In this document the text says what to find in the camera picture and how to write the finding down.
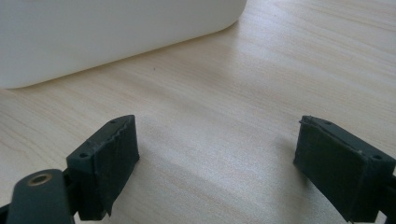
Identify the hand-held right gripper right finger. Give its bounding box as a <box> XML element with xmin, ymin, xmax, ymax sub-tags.
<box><xmin>292</xmin><ymin>115</ymin><xmax>396</xmax><ymax>224</ymax></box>

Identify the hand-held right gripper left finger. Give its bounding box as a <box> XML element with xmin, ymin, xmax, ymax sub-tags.
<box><xmin>65</xmin><ymin>114</ymin><xmax>140</xmax><ymax>222</ymax></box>

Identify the white plastic container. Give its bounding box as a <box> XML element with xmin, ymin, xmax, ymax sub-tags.
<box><xmin>0</xmin><ymin>0</ymin><xmax>248</xmax><ymax>91</ymax></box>

